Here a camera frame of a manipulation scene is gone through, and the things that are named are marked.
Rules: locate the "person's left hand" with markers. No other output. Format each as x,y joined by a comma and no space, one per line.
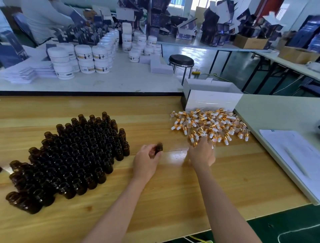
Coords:
144,165

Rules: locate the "person's right hand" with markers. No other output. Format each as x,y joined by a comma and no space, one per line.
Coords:
202,155

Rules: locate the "person's right fingers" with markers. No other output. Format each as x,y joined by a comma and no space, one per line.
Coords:
203,143

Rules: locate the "person's left fingers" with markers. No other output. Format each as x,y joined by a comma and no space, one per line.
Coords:
149,151

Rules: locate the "single amber glass vial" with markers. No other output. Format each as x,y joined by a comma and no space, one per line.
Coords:
159,148

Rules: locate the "person's left forearm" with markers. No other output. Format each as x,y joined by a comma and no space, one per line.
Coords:
117,212

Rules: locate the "person's right forearm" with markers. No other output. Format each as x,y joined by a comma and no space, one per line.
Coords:
222,207

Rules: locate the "pile of gold white droppers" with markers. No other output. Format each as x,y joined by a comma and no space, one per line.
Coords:
212,122

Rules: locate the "open white cardboard box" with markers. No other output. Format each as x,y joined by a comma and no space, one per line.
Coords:
212,99

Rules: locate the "yellow power strip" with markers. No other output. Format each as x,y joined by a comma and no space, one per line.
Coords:
195,72

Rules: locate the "group of amber glass bottles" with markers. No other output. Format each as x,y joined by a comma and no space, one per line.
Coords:
72,160

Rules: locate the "black round stool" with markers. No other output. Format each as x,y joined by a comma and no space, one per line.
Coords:
181,60

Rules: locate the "stack of white flat cartons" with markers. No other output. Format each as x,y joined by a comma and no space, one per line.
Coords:
160,65

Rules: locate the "white pen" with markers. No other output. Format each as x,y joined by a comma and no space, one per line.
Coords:
296,160

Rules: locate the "white paper form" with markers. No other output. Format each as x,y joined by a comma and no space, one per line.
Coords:
297,155

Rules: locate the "brown cardboard box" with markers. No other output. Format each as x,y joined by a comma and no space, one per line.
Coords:
297,55
250,42

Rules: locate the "group of white cream jars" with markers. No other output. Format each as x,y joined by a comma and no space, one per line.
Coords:
87,57

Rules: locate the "group of dark blue cartons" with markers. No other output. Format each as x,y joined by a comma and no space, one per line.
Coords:
212,27

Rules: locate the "stack of white paper sheets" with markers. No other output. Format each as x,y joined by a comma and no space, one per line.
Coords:
22,72

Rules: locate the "stack of blue flat cartons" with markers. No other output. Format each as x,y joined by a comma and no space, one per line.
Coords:
306,35

